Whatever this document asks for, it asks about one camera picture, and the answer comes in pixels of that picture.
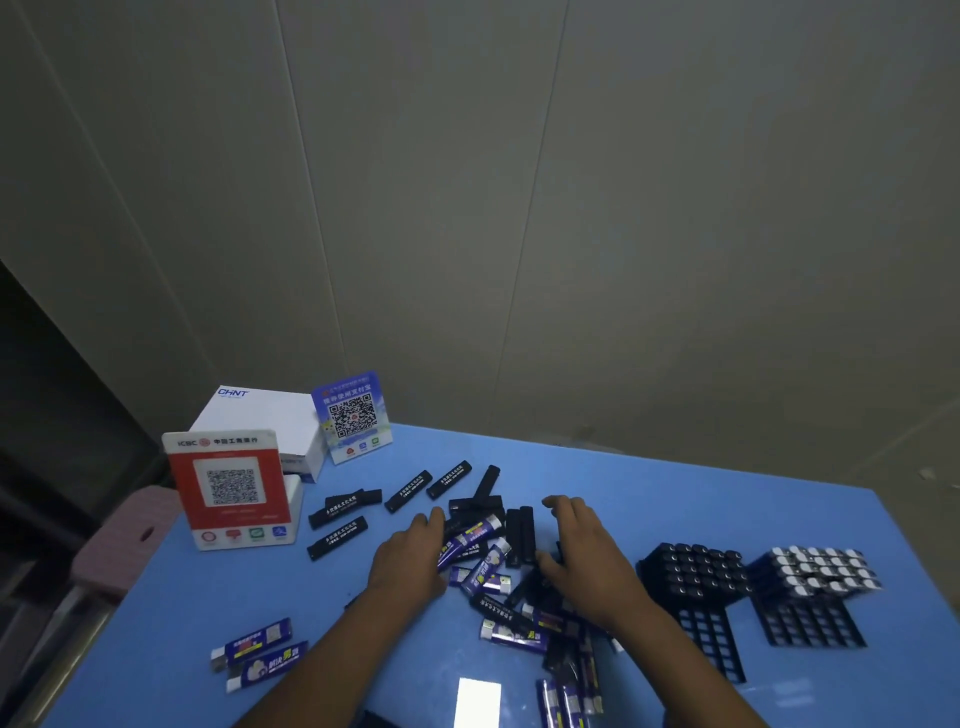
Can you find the row of black lighters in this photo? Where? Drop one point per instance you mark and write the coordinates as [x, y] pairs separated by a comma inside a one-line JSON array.
[[697, 574]]

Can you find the person's left forearm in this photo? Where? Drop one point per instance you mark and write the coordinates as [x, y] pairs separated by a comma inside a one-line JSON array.
[[337, 667]]

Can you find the person's left hand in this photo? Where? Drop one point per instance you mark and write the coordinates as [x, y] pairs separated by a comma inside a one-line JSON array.
[[409, 562]]

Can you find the person's right forearm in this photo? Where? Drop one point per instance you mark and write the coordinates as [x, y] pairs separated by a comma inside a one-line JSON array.
[[690, 675]]

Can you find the pile of mixed lighters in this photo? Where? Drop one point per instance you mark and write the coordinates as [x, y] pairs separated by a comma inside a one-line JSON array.
[[480, 532]]

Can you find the red code sign stand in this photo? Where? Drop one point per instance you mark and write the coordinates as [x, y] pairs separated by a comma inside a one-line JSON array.
[[232, 487]]

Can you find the person's right hand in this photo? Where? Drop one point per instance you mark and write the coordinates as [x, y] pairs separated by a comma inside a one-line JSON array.
[[596, 570]]

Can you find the black grid tray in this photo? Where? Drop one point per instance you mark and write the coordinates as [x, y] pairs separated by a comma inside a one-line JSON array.
[[712, 637], [810, 626]]

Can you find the row of blue lighters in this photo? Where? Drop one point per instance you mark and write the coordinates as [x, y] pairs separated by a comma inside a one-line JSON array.
[[817, 574]]

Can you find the pink plastic stool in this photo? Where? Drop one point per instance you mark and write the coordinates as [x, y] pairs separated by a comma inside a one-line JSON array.
[[127, 540]]

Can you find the blue code sign stand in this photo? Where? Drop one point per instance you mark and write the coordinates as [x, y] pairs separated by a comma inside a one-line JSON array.
[[352, 416]]

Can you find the white cardboard box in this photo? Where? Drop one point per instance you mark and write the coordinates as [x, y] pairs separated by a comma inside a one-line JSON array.
[[255, 416]]

